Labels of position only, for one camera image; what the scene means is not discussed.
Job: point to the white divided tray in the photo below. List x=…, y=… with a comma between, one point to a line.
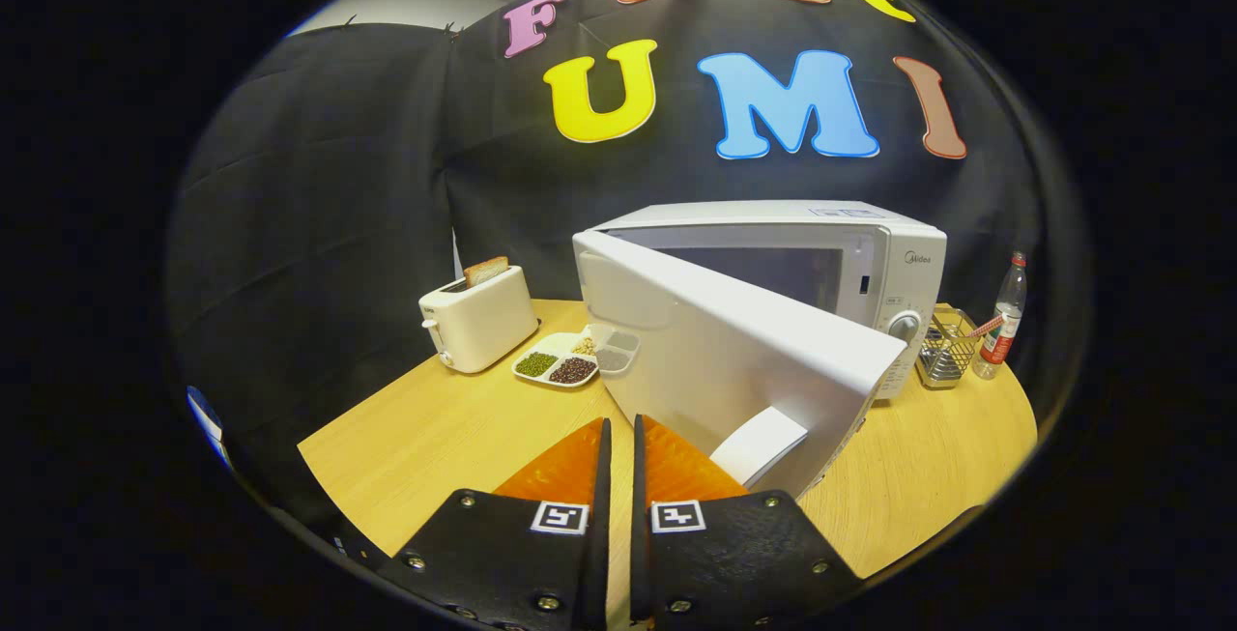
x=551, y=346

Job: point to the clear plastic bottle red label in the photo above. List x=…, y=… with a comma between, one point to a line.
x=1000, y=336

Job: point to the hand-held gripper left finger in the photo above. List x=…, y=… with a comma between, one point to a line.
x=597, y=563

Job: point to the pale soybeans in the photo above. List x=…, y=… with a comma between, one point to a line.
x=584, y=346

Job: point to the green mung beans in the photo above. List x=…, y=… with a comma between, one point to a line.
x=536, y=364

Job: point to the white microwave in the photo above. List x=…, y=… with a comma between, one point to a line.
x=734, y=360

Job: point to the toast slice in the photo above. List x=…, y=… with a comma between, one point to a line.
x=486, y=271

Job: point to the white toaster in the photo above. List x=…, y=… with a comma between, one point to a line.
x=483, y=322

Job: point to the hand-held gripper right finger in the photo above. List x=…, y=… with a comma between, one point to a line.
x=641, y=563

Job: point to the dark red beans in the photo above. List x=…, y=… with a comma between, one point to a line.
x=573, y=371

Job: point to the blue and white object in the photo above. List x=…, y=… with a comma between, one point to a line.
x=206, y=418

